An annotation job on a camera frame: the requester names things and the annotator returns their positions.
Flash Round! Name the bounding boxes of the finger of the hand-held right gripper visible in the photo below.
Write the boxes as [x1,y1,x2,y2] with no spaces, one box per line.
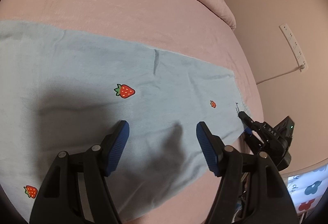
[243,129,265,156]
[238,111,260,130]

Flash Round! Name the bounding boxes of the flower printed cloth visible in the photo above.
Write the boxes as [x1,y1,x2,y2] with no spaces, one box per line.
[286,165,328,214]

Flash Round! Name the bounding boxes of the light blue strawberry pants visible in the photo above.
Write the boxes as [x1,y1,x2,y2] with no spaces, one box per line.
[0,20,248,223]

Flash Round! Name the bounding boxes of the white power strip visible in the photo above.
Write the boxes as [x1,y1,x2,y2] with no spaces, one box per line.
[279,24,307,71]

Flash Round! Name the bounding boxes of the pink bed sheet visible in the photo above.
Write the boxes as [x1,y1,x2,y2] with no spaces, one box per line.
[0,0,264,224]

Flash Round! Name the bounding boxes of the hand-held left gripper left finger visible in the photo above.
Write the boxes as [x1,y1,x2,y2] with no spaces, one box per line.
[29,120,130,224]

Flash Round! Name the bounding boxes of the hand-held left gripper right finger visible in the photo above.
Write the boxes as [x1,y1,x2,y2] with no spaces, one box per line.
[196,122,299,224]

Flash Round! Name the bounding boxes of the white power cable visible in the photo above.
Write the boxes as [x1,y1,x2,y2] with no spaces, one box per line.
[256,66,304,85]

